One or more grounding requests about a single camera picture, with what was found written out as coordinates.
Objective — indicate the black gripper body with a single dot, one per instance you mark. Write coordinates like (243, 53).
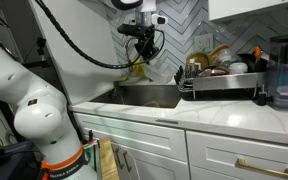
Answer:
(145, 45)

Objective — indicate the clear plastic container bowl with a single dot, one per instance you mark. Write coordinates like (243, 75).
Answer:
(161, 75)

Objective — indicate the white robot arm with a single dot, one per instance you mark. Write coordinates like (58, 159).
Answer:
(41, 117)

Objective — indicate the wooden bowl in rack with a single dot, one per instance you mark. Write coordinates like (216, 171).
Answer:
(199, 57)

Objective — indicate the white bowl in rack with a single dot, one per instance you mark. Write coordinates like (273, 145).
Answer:
(238, 68)

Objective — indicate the steel dish rack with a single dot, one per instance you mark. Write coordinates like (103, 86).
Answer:
(224, 87)

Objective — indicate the yellow sponge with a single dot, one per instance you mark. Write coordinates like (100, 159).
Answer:
(136, 67)

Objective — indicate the stainless steel sink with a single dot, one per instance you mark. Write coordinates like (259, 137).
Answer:
(159, 96)

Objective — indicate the white upper cabinet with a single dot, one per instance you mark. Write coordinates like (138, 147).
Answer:
(222, 9)

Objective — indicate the wooden cutting board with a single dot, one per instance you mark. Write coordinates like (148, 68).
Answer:
(108, 166)

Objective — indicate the dark water filter pitcher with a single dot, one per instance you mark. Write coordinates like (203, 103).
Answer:
(277, 79)

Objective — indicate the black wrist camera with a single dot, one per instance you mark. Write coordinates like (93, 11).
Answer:
(157, 19)

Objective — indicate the white wall outlet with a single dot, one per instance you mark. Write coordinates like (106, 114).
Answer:
(204, 42)

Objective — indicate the gold drawer handle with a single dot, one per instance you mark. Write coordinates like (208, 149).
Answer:
(242, 163)

